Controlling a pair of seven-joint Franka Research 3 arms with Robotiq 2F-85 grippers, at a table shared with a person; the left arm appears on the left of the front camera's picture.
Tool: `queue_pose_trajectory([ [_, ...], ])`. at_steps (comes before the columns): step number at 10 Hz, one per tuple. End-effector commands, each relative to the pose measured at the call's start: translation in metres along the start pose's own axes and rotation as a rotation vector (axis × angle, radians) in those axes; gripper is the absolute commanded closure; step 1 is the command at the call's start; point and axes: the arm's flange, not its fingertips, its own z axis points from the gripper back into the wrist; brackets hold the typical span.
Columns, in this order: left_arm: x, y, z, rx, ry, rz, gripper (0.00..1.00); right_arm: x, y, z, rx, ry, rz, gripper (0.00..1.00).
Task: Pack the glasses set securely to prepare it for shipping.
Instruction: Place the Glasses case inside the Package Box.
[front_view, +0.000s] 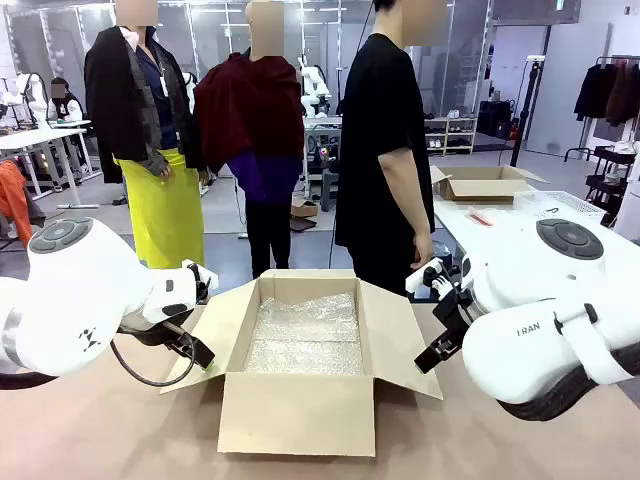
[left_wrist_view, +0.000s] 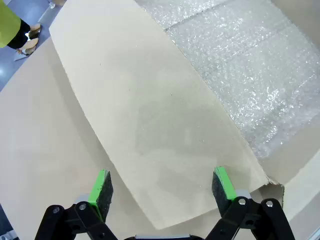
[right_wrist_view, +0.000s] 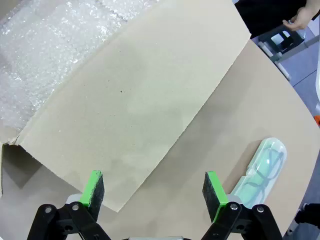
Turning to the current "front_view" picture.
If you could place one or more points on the wooden shoe rack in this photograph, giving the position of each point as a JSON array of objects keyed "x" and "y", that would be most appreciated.
[{"x": 450, "y": 135}]

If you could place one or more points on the black mannequin trousers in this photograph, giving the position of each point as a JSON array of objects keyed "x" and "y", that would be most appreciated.
[{"x": 267, "y": 235}]

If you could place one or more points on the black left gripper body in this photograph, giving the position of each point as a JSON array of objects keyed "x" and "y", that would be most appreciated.
[{"x": 160, "y": 332}]

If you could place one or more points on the yellow mannequin skirt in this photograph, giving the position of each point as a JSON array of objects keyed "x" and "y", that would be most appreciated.
[{"x": 165, "y": 215}]

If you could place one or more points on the dark maroon hanging garment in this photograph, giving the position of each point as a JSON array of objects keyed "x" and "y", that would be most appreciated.
[{"x": 625, "y": 95}]

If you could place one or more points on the pink packet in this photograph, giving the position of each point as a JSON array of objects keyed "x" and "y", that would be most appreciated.
[{"x": 481, "y": 217}]

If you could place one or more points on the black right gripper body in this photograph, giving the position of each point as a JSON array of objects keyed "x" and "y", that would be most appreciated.
[{"x": 455, "y": 312}]

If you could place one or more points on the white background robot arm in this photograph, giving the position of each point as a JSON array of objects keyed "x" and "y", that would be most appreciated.
[{"x": 315, "y": 85}]

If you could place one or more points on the purple mannequin garment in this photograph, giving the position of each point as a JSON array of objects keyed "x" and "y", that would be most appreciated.
[{"x": 270, "y": 175}]

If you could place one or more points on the black mannequin jacket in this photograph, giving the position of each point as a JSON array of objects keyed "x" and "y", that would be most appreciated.
[{"x": 115, "y": 110}]

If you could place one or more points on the orange garment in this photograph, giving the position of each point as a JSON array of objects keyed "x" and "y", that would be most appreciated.
[{"x": 12, "y": 195}]

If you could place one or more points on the clear bubble wrap sheet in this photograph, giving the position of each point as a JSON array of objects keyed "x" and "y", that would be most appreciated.
[{"x": 305, "y": 335}]

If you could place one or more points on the person's right hand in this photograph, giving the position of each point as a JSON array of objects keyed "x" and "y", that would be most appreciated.
[{"x": 422, "y": 252}]

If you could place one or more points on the white desk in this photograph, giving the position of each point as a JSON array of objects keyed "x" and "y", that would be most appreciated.
[{"x": 40, "y": 135}]

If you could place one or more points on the person in black t-shirt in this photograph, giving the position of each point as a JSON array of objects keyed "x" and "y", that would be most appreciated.
[{"x": 375, "y": 150}]

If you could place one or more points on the black utility cart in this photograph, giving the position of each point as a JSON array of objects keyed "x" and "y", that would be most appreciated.
[{"x": 612, "y": 175}]

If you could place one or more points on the open brown cardboard box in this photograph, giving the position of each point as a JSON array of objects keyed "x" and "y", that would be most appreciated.
[{"x": 300, "y": 415}]

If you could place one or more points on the grey stool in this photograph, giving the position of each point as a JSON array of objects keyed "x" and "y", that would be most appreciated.
[{"x": 328, "y": 190}]

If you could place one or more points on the person's right forearm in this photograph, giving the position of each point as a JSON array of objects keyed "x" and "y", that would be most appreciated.
[{"x": 400, "y": 195}]

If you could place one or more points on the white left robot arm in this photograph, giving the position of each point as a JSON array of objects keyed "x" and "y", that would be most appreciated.
[{"x": 75, "y": 300}]

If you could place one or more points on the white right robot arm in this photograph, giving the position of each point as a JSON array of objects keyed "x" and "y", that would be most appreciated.
[{"x": 525, "y": 340}]

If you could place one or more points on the black equipment case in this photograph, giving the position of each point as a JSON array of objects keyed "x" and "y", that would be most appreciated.
[{"x": 495, "y": 119}]

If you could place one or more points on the small cardboard box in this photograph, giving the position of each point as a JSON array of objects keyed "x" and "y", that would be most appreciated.
[{"x": 305, "y": 209}]

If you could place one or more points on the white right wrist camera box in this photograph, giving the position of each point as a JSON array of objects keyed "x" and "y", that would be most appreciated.
[{"x": 425, "y": 279}]

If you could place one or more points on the white side table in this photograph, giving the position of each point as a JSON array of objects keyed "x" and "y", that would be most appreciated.
[{"x": 470, "y": 235}]

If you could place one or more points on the workbench with equipment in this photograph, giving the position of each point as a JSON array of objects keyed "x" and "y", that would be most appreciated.
[{"x": 322, "y": 150}]

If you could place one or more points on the black hanging garment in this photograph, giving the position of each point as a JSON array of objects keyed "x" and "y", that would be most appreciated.
[{"x": 595, "y": 92}]

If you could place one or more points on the black tripod stand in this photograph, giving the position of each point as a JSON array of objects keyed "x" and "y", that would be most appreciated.
[{"x": 527, "y": 110}]

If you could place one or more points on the white plastic basket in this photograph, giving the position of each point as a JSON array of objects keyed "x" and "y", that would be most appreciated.
[{"x": 560, "y": 204}]

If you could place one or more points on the open cardboard box with flaps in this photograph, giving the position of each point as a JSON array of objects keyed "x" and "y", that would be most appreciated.
[{"x": 480, "y": 187}]

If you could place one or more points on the seated person in background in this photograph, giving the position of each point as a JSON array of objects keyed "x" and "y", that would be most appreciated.
[{"x": 64, "y": 105}]

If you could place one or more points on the maroon mannequin hoodie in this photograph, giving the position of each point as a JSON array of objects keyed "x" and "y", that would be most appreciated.
[{"x": 250, "y": 110}]

